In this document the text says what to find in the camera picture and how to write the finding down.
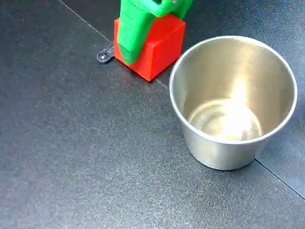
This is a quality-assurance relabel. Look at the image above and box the black flat joining plate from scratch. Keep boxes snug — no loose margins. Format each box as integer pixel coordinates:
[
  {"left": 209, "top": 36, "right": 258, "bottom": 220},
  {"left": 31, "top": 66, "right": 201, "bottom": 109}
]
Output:
[{"left": 96, "top": 42, "right": 115, "bottom": 64}]

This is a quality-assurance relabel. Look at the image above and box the red cube block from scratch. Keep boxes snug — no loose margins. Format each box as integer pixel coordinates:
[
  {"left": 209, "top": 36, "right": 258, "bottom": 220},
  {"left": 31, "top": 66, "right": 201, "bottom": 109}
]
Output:
[{"left": 113, "top": 13, "right": 186, "bottom": 83}]

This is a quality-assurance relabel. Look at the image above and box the stainless steel cup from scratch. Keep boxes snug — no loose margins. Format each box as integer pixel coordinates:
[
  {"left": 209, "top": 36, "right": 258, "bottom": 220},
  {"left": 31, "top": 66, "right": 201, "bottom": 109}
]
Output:
[{"left": 169, "top": 35, "right": 298, "bottom": 171}]

